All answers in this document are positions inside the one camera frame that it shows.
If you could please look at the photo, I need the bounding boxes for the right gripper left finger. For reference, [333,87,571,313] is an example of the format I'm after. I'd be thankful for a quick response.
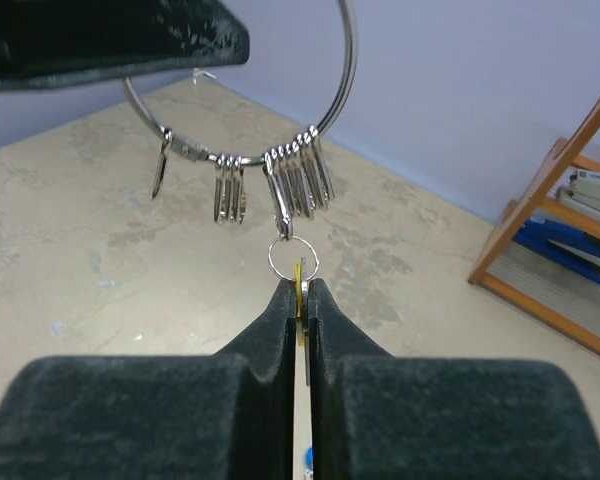
[0,282,296,479]

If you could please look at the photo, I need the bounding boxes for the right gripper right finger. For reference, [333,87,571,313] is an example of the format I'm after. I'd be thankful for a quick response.
[308,279,600,479]

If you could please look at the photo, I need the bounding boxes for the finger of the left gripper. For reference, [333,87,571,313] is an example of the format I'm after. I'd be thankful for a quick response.
[0,0,250,92]

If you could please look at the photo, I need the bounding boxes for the yellow key tag with key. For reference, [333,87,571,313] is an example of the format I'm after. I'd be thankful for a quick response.
[268,235,320,387]

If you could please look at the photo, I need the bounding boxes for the large metal keyring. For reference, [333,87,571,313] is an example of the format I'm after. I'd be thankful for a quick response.
[121,0,359,162]

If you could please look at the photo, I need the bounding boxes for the bunch of metal keys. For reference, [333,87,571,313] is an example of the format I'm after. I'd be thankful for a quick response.
[150,124,337,239]

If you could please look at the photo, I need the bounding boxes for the blue key tag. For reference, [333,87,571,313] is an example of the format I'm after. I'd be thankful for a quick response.
[304,447,314,480]

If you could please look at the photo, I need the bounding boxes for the wooden shelf rack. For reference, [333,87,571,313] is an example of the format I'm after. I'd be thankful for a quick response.
[468,97,600,356]

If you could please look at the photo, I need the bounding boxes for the blue stapler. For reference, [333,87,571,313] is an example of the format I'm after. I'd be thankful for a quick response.
[513,217,600,285]

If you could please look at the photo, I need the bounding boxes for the white stapler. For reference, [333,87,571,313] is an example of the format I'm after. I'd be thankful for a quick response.
[556,169,600,222]

